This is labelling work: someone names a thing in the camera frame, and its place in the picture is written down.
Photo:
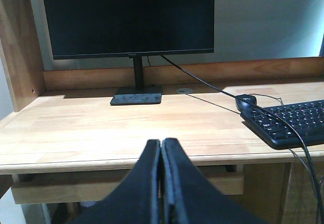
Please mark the black keyboard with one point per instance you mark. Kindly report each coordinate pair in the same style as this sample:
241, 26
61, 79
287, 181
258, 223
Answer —
282, 127

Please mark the black computer monitor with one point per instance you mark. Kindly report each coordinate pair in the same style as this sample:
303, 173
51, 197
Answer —
81, 29

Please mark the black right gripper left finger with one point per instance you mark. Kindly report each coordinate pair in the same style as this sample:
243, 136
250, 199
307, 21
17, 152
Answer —
135, 200

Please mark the grey desk cable grommet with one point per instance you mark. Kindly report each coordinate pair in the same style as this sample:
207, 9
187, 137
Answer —
184, 90

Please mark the wooden desk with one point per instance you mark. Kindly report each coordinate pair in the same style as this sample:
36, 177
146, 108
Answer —
64, 132

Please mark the black computer mouse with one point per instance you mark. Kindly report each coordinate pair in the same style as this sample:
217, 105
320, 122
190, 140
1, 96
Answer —
245, 102

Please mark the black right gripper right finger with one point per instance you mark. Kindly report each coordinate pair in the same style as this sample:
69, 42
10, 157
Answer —
189, 197

